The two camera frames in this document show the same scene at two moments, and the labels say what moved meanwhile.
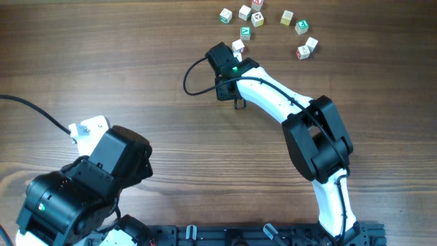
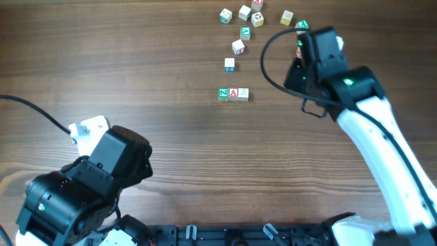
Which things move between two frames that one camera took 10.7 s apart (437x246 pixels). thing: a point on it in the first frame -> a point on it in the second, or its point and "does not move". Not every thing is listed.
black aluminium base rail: (363, 234) does not move
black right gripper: (222, 96) -> (292, 80)
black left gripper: (143, 171) does not move
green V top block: (246, 33) does not move
